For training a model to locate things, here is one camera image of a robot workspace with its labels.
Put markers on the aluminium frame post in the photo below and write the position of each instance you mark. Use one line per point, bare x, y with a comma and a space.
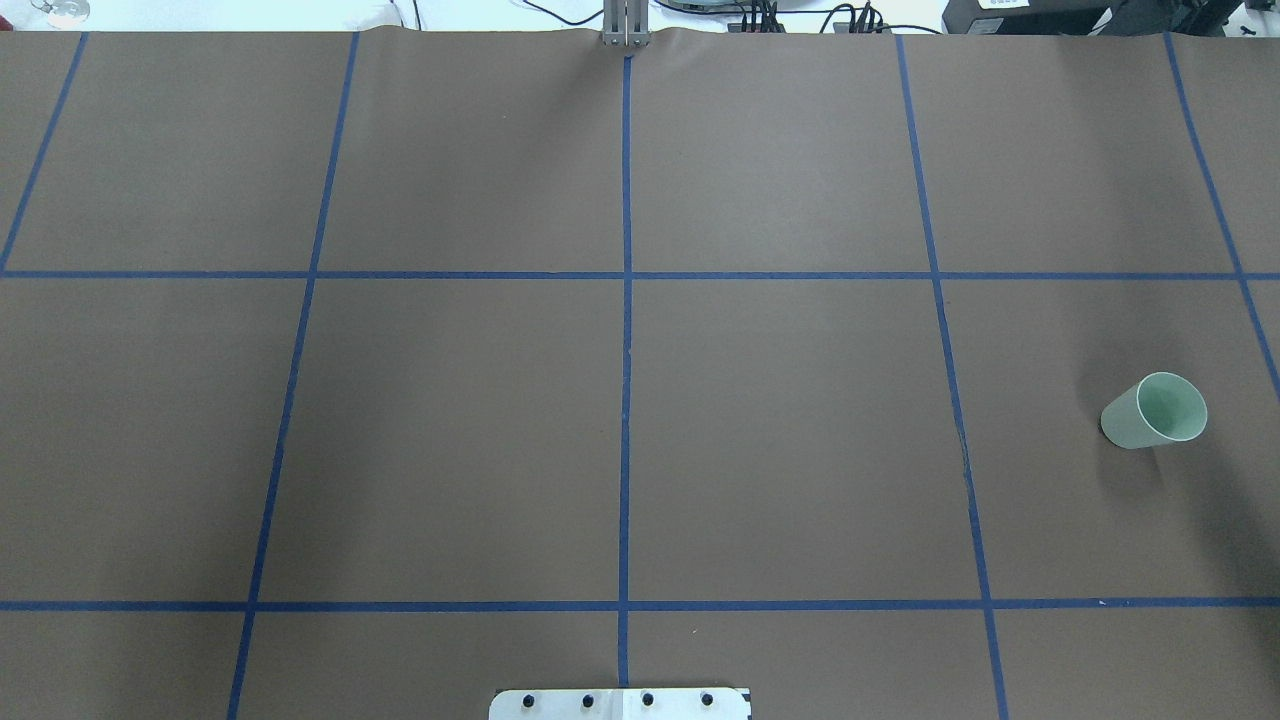
625, 23

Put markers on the black printer device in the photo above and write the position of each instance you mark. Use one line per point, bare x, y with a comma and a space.
1111, 18

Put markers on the light green cup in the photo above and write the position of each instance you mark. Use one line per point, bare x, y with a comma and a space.
1162, 408

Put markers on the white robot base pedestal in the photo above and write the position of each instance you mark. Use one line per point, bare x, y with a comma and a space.
623, 703

